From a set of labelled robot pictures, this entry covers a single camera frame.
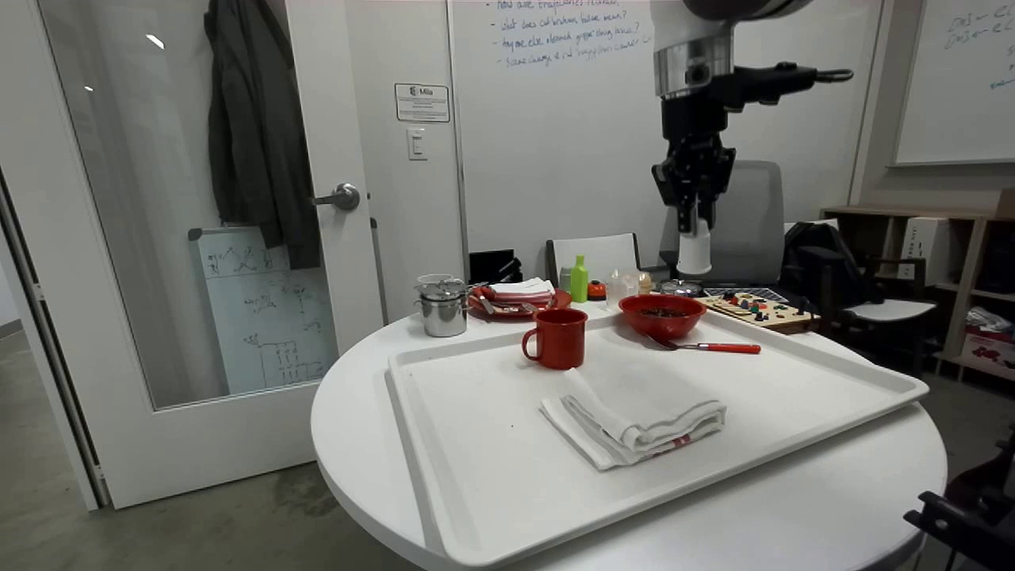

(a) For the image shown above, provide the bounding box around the white napkin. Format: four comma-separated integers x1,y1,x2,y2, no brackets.
487,277,559,312

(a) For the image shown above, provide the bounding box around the wooden shelf unit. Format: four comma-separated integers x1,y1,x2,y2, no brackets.
821,203,1015,395

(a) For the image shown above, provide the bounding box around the white glass panel door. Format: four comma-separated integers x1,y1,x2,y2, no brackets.
0,0,389,513

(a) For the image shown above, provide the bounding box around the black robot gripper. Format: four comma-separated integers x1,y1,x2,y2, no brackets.
652,97,741,242

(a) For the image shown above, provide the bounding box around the black office chair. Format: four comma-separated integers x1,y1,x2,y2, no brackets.
780,216,944,372

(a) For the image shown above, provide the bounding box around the red bowl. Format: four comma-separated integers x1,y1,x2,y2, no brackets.
616,293,712,345

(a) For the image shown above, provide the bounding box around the black table clamp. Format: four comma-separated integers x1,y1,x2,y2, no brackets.
901,440,1015,571

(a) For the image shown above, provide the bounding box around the stainless steel cup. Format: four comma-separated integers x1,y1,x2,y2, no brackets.
420,280,469,344

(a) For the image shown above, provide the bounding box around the red handled metal spoon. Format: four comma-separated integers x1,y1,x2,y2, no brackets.
652,327,766,360

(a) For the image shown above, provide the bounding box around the framed wall whiteboard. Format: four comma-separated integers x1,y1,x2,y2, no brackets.
896,0,1015,172

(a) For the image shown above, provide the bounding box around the large wall whiteboard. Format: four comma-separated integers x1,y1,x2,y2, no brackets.
447,0,890,280

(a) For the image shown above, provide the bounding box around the large white plastic tray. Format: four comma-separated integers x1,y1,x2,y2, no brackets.
385,309,933,571

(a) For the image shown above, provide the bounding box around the red mug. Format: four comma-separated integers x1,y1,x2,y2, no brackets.
522,304,592,375

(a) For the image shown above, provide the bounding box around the green plastic bottle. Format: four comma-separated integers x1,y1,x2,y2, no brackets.
567,255,594,309

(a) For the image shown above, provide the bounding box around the white wall sign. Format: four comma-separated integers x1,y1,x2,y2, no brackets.
392,81,455,126

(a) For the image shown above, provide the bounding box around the small leaning whiteboard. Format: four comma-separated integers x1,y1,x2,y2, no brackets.
187,226,342,401

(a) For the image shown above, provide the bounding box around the clear glass container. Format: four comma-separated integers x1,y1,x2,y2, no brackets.
604,268,641,304

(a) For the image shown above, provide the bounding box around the red plate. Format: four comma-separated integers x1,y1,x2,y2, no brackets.
463,280,576,324

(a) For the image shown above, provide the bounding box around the dark grey hanging coat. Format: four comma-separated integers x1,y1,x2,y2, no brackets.
200,0,328,274

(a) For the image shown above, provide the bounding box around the small steel lidded pot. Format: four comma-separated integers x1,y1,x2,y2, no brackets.
661,277,708,301

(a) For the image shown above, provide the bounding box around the grey office chair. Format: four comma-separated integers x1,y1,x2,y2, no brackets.
657,158,790,293

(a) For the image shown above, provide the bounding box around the white light switch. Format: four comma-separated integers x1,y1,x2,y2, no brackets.
402,124,432,164

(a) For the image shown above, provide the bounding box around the small white cup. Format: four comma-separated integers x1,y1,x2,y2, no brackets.
677,221,718,283

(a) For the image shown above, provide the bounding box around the silver door handle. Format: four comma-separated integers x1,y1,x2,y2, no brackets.
311,181,365,216

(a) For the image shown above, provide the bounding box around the white chair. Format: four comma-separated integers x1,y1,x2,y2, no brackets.
543,232,645,293

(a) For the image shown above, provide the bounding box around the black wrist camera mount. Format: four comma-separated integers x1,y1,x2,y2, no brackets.
714,59,858,113

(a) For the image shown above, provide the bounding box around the black bag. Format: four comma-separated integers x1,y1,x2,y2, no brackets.
466,247,527,290

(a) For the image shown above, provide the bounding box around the wooden busy board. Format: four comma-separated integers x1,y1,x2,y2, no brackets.
699,287,826,338

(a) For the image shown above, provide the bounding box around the folded white towel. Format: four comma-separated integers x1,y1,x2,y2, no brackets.
541,363,732,476

